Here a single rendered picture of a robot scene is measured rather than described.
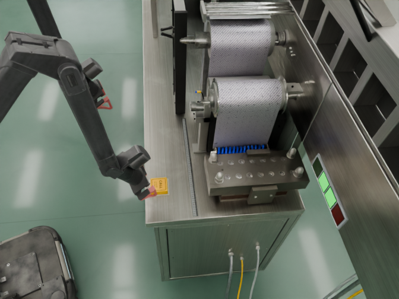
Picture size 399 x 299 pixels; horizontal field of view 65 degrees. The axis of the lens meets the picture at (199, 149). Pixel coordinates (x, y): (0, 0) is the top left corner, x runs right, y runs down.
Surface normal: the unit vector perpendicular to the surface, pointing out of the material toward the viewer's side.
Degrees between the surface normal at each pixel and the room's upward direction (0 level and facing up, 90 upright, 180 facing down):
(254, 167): 0
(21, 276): 0
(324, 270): 0
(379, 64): 90
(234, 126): 90
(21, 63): 90
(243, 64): 92
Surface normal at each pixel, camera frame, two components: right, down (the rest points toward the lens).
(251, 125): 0.12, 0.78
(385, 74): -0.99, 0.06
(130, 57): 0.05, -0.61
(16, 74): 0.30, 0.81
